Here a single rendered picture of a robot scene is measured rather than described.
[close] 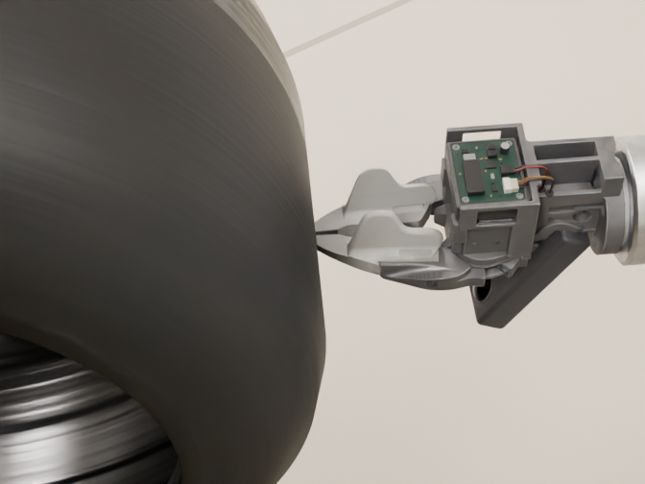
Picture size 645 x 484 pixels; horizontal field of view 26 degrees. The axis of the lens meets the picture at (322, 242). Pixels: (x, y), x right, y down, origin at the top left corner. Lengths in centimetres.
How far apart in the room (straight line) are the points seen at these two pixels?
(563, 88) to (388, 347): 66
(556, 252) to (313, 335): 23
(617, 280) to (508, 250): 145
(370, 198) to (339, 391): 128
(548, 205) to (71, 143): 38
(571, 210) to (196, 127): 32
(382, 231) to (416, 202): 5
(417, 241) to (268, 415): 20
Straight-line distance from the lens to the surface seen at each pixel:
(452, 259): 96
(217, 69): 78
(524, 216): 92
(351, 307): 231
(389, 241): 95
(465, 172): 92
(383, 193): 97
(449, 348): 228
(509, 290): 101
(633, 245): 96
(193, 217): 71
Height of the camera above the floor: 193
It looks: 54 degrees down
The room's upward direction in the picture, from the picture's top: straight up
